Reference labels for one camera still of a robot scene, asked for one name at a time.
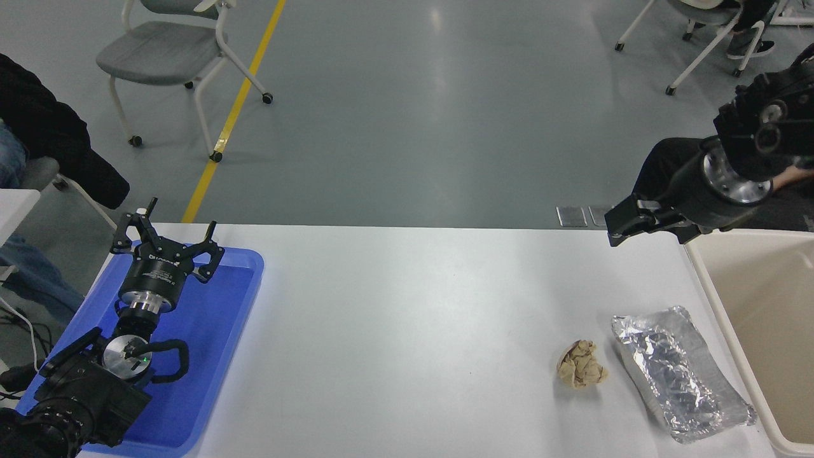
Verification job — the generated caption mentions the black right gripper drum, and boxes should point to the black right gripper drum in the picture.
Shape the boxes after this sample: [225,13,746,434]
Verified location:
[661,143,771,246]

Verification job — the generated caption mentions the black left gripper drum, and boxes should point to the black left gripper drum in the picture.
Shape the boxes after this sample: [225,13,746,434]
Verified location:
[120,239,193,303]

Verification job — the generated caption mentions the person in black trousers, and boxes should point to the person in black trousers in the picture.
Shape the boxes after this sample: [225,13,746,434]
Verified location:
[633,137,814,233]

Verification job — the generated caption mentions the blue plastic tray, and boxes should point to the blue plastic tray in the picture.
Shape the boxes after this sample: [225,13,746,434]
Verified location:
[14,247,265,457]

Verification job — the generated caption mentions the grey seat office chair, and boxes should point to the grey seat office chair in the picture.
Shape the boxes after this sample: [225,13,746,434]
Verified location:
[18,156,119,230]

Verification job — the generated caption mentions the person in black jacket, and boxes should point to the person in black jacket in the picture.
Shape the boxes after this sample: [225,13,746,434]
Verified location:
[0,53,130,326]

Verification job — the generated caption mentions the large pale bin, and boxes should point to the large pale bin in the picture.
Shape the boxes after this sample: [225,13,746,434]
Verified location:
[684,229,814,458]

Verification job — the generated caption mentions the small white table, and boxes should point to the small white table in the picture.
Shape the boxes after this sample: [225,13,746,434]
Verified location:
[0,188,41,252]

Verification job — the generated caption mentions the crumpled foil tray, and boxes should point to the crumpled foil tray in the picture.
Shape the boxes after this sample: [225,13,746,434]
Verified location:
[611,305,757,444]

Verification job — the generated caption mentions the crumpled tan paper ball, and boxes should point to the crumpled tan paper ball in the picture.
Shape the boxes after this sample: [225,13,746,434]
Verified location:
[557,340,609,389]

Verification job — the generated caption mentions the black floor device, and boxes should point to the black floor device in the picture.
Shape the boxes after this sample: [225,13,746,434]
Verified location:
[0,361,46,395]

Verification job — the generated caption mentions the person in jeans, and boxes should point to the person in jeans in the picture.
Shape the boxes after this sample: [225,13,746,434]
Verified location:
[690,0,780,61]

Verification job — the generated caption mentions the black floor cables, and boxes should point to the black floor cables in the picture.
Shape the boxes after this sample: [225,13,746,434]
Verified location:
[0,309,57,357]

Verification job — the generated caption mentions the white floor cable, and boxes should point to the white floor cable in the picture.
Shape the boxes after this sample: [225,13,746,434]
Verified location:
[0,296,40,373]

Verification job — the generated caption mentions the grey chair with white frame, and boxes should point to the grey chair with white frame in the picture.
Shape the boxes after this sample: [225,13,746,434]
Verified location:
[95,0,274,162]

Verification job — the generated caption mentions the white frame wheeled chair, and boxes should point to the white frame wheeled chair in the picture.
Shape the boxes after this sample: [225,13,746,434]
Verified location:
[615,0,814,96]

